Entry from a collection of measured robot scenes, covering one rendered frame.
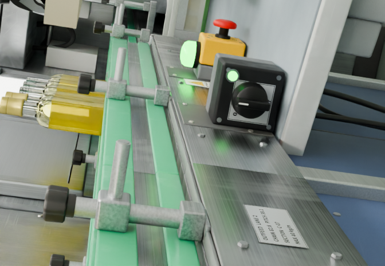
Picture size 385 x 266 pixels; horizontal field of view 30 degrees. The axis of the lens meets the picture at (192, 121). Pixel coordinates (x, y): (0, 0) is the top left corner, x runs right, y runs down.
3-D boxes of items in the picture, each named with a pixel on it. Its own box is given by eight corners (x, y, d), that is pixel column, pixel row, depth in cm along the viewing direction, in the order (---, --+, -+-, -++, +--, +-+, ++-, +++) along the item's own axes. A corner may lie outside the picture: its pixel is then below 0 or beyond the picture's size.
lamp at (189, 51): (194, 65, 123) (177, 63, 122) (199, 39, 122) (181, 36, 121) (197, 70, 118) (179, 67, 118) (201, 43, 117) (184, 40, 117)
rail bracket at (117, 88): (168, 102, 106) (77, 89, 104) (176, 54, 104) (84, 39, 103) (170, 109, 102) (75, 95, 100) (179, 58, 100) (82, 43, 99)
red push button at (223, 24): (208, 36, 121) (212, 16, 120) (231, 40, 122) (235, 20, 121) (211, 40, 117) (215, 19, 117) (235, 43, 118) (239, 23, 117)
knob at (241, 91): (263, 118, 90) (268, 126, 87) (228, 113, 90) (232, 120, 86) (270, 84, 89) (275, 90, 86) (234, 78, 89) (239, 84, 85)
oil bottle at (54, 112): (141, 135, 147) (36, 120, 144) (146, 108, 145) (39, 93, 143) (142, 142, 141) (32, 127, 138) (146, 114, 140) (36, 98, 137)
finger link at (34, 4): (59, 7, 178) (30, -17, 174) (56, 16, 173) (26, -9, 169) (51, 16, 179) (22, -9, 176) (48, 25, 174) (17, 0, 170)
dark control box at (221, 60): (264, 118, 99) (204, 109, 98) (276, 61, 97) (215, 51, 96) (277, 135, 91) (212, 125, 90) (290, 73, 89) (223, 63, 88)
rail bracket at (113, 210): (201, 227, 62) (44, 208, 60) (217, 147, 60) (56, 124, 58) (207, 247, 58) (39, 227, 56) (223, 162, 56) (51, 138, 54)
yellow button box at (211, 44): (234, 77, 125) (192, 71, 124) (242, 35, 123) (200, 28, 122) (240, 86, 118) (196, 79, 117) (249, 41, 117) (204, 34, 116)
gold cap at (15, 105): (22, 120, 140) (-1, 117, 140) (24, 107, 143) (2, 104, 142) (22, 108, 138) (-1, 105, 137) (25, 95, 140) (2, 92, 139)
